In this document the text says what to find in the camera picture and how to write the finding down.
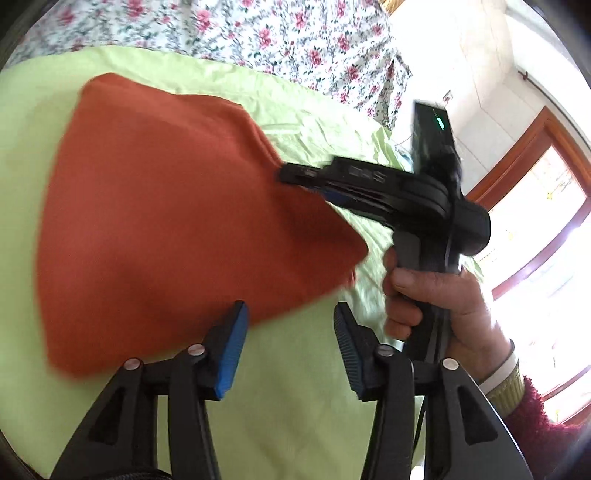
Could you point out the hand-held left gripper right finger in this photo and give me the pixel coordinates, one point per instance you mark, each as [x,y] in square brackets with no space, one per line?
[353,350]

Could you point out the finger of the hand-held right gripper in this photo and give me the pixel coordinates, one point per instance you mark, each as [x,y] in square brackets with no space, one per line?
[355,197]
[351,170]

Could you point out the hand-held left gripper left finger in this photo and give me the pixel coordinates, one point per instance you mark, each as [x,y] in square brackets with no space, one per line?
[228,355]

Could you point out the orange knit sweater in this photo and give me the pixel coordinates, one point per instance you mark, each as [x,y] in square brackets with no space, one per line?
[161,221]

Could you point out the person's right forearm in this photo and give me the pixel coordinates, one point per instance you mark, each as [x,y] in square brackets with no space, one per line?
[526,415]

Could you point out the person's right hand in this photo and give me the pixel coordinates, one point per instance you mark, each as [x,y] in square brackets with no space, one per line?
[466,314]

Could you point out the light green bed sheet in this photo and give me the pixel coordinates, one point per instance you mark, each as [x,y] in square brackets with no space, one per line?
[295,429]

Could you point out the white pink floral quilt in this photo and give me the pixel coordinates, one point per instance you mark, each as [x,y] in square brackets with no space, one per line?
[286,41]

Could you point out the dark curtain rod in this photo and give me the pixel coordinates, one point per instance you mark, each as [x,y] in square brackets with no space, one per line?
[549,99]

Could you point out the wooden window frame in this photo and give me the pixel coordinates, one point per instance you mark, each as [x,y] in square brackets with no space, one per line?
[531,152]

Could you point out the white wall socket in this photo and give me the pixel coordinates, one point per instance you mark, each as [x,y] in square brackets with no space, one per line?
[448,95]

